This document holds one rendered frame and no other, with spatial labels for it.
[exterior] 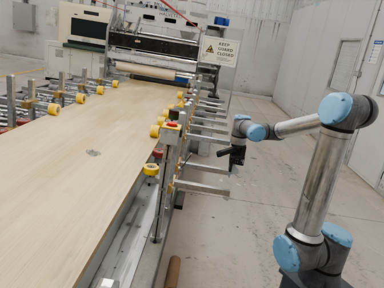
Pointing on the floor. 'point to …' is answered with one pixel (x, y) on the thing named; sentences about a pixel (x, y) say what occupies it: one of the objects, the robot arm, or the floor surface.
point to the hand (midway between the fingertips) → (228, 175)
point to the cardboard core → (172, 272)
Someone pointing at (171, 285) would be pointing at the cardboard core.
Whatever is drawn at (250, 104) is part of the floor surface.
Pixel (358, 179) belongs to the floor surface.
